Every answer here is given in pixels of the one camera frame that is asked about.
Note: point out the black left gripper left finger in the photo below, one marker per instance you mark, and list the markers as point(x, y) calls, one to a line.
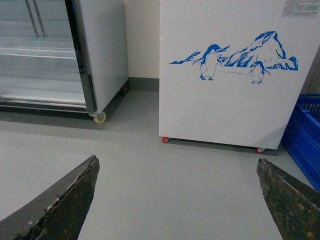
point(60, 211)

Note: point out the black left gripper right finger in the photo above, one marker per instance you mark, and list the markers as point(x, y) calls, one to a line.
point(293, 205)

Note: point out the yellowish fridge caster wheel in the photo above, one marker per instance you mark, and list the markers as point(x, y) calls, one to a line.
point(99, 118)

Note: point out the glass door display fridge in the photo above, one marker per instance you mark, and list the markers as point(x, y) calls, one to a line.
point(62, 55)

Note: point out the blue plastic crate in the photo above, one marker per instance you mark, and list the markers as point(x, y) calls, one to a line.
point(301, 137)

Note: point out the red freezer caster wheel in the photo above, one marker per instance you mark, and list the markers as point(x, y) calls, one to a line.
point(165, 139)

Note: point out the white chest freezer blue rim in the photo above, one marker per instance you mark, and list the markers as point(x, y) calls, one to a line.
point(231, 71)

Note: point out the grey instruction sticker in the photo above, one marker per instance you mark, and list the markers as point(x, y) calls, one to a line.
point(308, 9)

